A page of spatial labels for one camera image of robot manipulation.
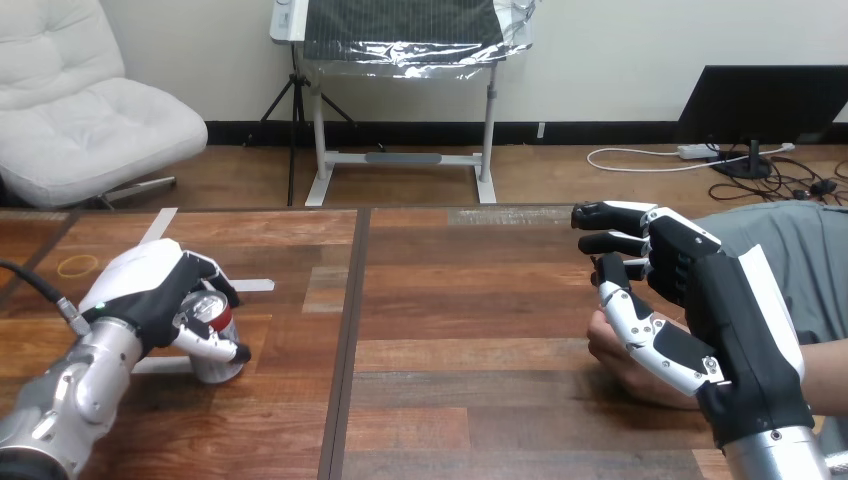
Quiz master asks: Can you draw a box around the black tripod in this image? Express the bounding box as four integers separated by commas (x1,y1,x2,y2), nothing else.
243,43,356,207

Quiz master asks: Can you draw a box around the dark screen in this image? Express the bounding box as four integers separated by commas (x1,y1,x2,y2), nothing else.
674,64,848,180

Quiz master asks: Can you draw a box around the black cable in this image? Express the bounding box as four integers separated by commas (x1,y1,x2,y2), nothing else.
0,260,93,337

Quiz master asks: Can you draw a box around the person's hand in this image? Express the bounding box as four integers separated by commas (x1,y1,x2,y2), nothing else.
586,309,701,411

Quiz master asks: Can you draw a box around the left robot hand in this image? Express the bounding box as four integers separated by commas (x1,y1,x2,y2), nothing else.
78,238,253,366

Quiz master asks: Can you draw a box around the person's forearm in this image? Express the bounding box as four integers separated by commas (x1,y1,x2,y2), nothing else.
798,339,848,419

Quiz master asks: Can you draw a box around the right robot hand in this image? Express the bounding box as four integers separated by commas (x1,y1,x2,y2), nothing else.
570,200,816,450

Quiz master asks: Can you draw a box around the foil sheet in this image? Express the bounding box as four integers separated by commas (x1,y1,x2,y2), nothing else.
294,0,539,81

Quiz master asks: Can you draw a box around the white cushioned chair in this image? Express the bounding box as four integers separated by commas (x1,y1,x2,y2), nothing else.
0,0,209,211

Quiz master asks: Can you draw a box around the red and white drink can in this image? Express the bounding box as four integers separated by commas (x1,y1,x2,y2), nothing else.
173,289,245,386

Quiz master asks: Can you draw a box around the tangle of cables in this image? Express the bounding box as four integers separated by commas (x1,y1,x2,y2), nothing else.
586,141,848,205

